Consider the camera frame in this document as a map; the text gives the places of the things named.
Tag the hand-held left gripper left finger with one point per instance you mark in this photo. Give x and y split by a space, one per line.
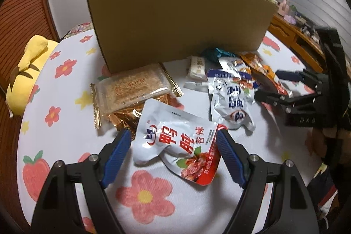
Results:
118 157

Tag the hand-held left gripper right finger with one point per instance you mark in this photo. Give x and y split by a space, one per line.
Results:
229 157

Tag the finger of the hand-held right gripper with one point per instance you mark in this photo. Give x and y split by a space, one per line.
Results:
271 98
288 75

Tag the orange snack packet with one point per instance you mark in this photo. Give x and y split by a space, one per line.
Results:
256 62

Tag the white blue-print snack pouch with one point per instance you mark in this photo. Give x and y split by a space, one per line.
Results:
233 105

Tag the gold foil snack packet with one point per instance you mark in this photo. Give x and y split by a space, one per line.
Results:
126 118

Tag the white orange-print snack pouch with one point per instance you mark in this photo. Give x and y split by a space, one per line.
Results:
235 64

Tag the white red-label snack pouch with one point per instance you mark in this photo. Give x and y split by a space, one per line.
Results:
170 135

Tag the clear cracker packet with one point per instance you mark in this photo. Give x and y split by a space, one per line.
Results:
131 88

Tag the teal snack packet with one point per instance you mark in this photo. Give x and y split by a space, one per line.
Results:
216 54

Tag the small white snack packet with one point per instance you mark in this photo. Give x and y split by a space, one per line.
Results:
196 69

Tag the brown cardboard box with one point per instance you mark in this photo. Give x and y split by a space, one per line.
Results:
178 25

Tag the wooden cabinet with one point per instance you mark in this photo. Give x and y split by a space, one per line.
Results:
285 31

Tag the cluttered small bottles and boxes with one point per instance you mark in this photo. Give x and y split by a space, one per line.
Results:
293 14

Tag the white floral strawberry blanket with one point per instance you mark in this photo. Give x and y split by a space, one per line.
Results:
192 209

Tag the person's dark printed clothing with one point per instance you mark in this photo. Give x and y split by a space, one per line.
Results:
326 195

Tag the yellow plush toy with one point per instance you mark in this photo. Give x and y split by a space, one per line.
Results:
24 80

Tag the beige floral quilt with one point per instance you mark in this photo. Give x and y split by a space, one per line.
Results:
76 29

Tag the brown louvred wardrobe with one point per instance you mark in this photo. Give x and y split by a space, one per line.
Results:
27 3

